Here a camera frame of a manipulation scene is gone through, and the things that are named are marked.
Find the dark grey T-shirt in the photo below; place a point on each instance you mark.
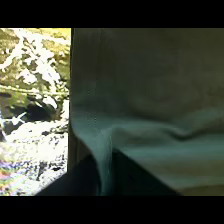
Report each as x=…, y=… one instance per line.
x=150, y=100

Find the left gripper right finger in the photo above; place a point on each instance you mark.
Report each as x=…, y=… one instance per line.
x=136, y=180

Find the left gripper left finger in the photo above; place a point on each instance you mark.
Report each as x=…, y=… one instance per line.
x=81, y=180

